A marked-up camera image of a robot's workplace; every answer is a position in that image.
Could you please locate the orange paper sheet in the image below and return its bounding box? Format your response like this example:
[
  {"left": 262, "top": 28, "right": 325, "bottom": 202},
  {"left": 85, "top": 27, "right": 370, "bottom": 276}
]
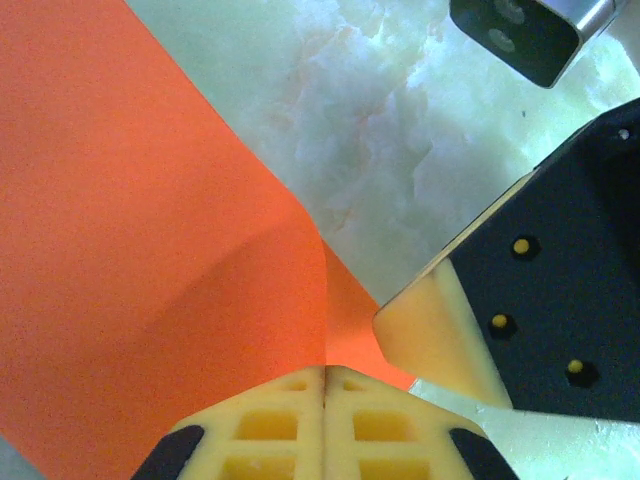
[{"left": 0, "top": 0, "right": 417, "bottom": 480}]

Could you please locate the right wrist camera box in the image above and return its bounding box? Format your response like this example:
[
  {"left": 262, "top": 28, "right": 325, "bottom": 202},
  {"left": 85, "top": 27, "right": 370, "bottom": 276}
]
[{"left": 448, "top": 0, "right": 632, "bottom": 90}]

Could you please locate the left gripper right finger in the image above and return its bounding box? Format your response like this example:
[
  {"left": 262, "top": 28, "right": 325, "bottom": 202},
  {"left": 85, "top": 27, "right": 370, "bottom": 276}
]
[{"left": 323, "top": 364, "right": 521, "bottom": 480}]

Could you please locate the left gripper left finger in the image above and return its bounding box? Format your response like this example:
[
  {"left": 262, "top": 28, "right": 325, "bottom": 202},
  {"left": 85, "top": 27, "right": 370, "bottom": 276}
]
[{"left": 130, "top": 364, "right": 326, "bottom": 480}]

